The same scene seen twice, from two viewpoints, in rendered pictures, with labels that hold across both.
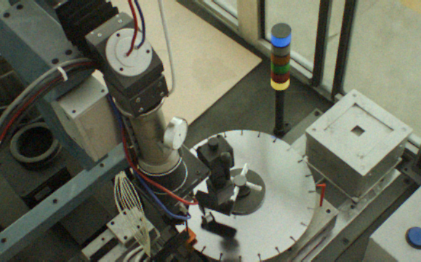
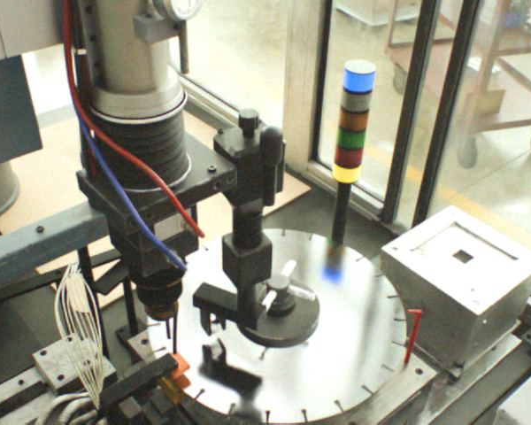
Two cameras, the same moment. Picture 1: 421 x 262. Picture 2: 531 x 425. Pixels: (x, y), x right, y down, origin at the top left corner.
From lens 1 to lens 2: 0.57 m
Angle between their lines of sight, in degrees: 18
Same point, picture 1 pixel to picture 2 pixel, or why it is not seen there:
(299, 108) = (363, 247)
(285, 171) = (353, 288)
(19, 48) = not seen: outside the picture
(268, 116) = not seen: hidden behind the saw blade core
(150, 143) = (119, 13)
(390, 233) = not seen: outside the picture
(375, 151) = (493, 283)
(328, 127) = (416, 248)
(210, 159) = (240, 147)
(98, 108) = not seen: outside the picture
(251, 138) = (297, 241)
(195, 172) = (208, 167)
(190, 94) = (204, 218)
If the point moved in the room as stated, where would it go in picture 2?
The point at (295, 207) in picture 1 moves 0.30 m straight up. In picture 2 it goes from (371, 341) to (414, 130)
